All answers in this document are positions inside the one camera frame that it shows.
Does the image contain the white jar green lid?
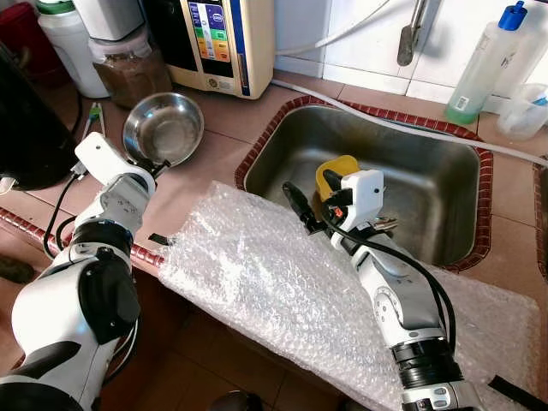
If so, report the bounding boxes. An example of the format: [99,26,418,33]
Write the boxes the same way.
[34,0,110,99]

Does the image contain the dark red plastic container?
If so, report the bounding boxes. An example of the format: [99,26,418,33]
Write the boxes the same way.
[0,0,52,86]

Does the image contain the green soap bottle blue cap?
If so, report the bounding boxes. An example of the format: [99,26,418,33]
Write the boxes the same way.
[444,0,527,125]

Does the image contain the thin white hose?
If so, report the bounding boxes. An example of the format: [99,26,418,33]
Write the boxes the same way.
[274,0,390,57]

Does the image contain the round steel bowl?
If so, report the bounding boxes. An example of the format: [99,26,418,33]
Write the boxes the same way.
[122,92,206,170]

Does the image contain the beige water ionizer appliance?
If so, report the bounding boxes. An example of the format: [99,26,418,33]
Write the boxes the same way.
[141,0,275,99]

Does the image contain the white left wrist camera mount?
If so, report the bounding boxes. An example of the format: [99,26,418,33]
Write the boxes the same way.
[74,133,131,187]

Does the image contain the clear bubble wrap sheet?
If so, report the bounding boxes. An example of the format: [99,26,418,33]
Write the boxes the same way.
[158,182,545,411]

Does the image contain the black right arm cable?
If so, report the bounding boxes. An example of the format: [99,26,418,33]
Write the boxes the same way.
[283,180,459,352]

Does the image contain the white plastic appliance housing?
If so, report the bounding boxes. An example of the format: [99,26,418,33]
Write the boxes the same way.
[71,0,146,42]

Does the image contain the black kettle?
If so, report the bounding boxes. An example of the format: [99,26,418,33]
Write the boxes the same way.
[0,43,82,191]

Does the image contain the yellow plastic cup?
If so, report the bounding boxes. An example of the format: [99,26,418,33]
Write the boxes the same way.
[315,155,360,202]

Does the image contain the jar of brown powder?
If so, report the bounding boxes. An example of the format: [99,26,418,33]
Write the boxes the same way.
[90,26,174,110]

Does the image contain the dark robot foot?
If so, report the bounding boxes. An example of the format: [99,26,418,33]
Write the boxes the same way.
[210,390,266,411]

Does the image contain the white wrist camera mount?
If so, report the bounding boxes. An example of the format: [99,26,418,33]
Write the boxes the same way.
[338,169,386,232]
[74,133,131,187]

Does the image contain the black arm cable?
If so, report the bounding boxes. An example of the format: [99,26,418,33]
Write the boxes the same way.
[43,163,91,259]
[283,180,459,352]

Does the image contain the green white tongs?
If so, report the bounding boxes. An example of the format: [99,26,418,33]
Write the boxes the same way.
[82,103,108,142]

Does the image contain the steel spoon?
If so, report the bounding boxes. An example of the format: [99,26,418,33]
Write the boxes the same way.
[371,216,400,234]

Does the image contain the clear plastic cup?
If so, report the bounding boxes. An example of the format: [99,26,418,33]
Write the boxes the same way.
[497,83,548,142]

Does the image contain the long white hose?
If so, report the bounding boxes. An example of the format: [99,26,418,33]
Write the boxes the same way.
[270,79,548,168]

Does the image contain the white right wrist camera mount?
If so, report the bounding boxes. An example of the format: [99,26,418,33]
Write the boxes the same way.
[338,169,386,232]

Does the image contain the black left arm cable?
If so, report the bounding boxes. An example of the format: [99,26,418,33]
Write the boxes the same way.
[43,163,91,259]

